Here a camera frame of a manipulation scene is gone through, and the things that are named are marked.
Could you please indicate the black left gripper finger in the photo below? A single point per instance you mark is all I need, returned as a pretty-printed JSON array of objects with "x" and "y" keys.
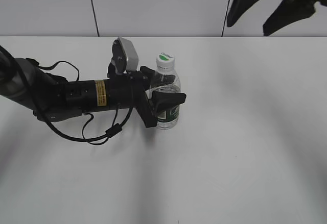
[
  {"x": 155, "y": 79},
  {"x": 165, "y": 101}
]

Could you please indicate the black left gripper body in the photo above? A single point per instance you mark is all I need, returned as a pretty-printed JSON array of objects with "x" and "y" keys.
[{"x": 129, "y": 90}]

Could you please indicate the white green bottle cap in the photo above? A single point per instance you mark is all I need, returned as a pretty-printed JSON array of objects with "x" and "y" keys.
[{"x": 165, "y": 61}]

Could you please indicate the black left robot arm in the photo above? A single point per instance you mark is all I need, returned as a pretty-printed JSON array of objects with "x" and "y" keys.
[{"x": 53, "y": 98}]

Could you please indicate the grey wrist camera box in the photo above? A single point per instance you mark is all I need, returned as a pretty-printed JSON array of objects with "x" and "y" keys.
[{"x": 124, "y": 56}]

